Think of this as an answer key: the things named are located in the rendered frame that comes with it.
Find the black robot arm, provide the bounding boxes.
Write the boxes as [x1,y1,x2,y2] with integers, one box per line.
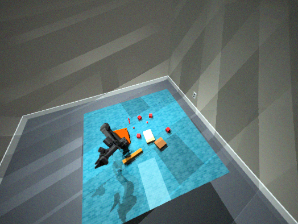
[98,123,128,155]

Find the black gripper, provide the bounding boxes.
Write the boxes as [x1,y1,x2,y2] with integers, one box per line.
[94,148,113,169]

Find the orange rectangular bar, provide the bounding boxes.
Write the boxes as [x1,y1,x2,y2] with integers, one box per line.
[123,148,142,164]

